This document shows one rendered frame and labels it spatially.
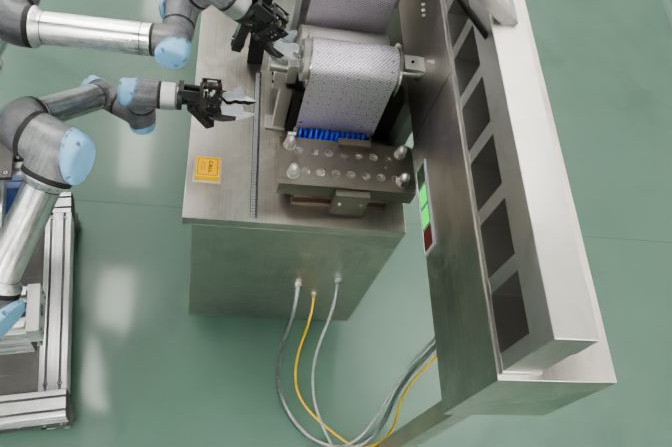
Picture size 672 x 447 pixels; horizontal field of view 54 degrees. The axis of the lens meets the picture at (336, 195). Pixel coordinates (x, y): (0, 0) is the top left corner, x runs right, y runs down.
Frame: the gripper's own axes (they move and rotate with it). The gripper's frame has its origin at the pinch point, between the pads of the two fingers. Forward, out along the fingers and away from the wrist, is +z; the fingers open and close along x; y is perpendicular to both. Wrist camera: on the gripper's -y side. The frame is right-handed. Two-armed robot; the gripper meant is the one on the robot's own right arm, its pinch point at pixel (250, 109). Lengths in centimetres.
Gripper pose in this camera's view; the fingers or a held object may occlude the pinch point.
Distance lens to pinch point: 189.1
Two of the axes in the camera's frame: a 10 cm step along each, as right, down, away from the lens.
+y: 2.1, -4.9, -8.5
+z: 9.8, 0.8, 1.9
